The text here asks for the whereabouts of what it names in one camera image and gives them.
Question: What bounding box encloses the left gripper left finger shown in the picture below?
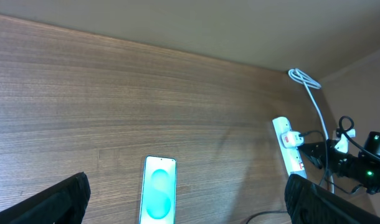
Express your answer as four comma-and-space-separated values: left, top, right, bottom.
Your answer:
0, 172, 91, 224

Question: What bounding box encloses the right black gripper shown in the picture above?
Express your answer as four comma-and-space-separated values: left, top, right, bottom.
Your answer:
298, 141, 355, 177

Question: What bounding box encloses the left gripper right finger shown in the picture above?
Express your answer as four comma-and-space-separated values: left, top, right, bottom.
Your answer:
285, 174, 380, 224

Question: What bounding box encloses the black USB charging cable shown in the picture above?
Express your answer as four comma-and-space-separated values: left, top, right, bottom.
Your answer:
245, 129, 331, 224

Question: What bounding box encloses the blue Galaxy smartphone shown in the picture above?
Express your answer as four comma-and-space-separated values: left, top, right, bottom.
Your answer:
138, 156, 177, 224

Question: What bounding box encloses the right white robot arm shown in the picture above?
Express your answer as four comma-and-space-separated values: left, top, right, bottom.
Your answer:
298, 132, 380, 195

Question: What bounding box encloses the white charger plug adapter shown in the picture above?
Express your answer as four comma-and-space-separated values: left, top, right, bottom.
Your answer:
280, 131, 304, 148

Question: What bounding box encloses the white power strip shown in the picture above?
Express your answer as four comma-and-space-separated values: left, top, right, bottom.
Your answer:
272, 116, 307, 179

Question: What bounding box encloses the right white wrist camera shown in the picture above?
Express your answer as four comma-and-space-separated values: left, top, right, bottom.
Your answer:
333, 130, 349, 154

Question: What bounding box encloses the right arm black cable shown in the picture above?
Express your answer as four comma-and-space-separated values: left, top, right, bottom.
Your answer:
324, 115, 380, 196

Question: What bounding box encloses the white power strip cable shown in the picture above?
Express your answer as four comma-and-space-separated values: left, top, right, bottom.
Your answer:
287, 68, 335, 194

